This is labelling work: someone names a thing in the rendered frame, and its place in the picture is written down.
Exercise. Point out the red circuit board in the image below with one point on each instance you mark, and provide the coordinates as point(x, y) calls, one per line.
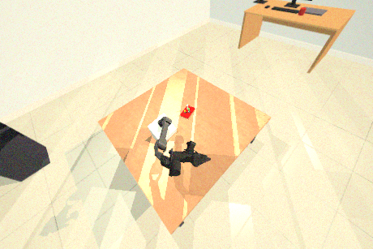
point(187, 111)

